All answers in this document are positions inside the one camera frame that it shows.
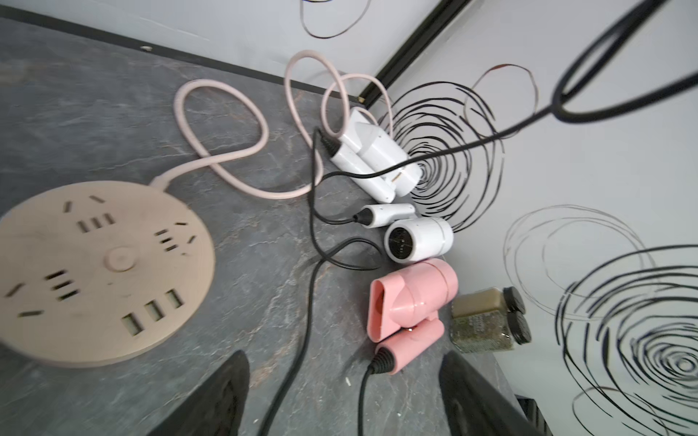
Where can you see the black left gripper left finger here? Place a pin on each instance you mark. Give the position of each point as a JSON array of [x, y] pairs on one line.
[[216, 407]]

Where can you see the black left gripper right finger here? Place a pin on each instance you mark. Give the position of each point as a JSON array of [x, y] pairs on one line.
[[473, 406]]

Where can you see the pink hair dryer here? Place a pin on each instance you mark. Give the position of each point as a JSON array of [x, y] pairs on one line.
[[403, 314]]

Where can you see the round beige power strip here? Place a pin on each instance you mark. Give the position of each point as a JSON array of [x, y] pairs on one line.
[[97, 273]]

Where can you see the spice bottle black cap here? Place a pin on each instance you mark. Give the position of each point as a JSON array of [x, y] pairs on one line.
[[490, 332]]

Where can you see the white hair dryer middle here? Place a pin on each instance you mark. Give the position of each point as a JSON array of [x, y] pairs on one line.
[[408, 238]]

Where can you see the white hair dryer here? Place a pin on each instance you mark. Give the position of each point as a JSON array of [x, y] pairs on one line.
[[366, 148], [408, 238]]

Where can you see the white hair dryer back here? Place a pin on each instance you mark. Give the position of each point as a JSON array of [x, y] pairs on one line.
[[366, 148]]

